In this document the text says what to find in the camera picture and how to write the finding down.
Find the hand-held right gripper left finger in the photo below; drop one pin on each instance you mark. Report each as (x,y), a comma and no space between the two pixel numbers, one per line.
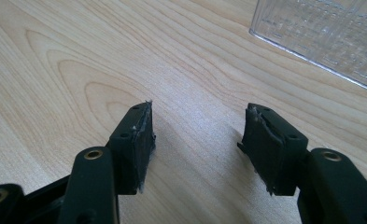
(131,152)

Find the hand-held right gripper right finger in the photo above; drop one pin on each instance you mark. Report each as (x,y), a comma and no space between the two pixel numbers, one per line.
(274,155)

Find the clear plastic container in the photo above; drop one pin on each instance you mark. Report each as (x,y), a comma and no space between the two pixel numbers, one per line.
(324,34)

